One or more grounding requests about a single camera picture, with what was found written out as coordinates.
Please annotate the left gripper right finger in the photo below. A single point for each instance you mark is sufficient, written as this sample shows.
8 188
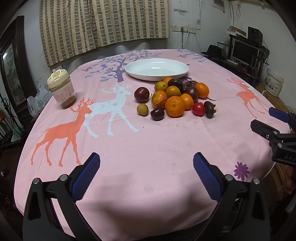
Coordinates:
241 212

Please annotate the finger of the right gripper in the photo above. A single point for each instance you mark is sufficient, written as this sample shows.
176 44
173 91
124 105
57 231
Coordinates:
263 129
278 114

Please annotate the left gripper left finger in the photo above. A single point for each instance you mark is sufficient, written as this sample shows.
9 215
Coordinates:
40 221

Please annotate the red cherry tomato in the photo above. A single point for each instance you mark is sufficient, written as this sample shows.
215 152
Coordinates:
198 109

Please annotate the large front tangerine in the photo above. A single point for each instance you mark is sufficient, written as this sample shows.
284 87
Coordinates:
175 106

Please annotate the large dark plum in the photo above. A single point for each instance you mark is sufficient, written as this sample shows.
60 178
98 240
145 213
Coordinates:
142 95

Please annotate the small dark mangosteen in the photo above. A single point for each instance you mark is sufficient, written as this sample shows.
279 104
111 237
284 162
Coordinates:
209 109

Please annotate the dark cherry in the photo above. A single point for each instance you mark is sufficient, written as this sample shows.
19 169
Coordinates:
158 113

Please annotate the white plastic bucket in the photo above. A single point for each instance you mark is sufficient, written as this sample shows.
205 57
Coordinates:
273 83

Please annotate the computer monitor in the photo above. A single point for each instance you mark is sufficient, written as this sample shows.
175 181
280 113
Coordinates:
244 53

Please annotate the right orange tangerine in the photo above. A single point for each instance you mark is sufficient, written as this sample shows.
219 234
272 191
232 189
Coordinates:
203 90

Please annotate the middle small orange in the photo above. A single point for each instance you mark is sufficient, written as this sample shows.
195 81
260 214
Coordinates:
187 100

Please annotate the black speaker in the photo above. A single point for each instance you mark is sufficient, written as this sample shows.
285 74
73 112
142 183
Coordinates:
255 36

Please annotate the black hat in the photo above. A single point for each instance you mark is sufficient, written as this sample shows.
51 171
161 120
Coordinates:
213 51

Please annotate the dark passion fruit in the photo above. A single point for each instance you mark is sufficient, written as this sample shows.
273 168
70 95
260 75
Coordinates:
176 82

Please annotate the clear plastic bag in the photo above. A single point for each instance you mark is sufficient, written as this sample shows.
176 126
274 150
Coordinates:
36 104

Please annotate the yellow orange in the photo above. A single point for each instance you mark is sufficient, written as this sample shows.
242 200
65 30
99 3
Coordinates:
160 86

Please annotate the pink deer tablecloth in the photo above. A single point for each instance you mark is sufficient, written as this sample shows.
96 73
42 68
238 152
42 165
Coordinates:
146 184

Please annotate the white oval plate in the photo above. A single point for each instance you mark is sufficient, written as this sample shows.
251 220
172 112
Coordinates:
156 69

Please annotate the cream lidded drink cup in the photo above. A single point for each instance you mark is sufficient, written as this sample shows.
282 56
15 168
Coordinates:
61 87

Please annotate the striped beige curtain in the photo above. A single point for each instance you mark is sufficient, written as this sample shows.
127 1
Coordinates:
71 28

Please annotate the wall power strip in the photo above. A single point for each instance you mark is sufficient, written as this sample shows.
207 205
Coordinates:
177 28

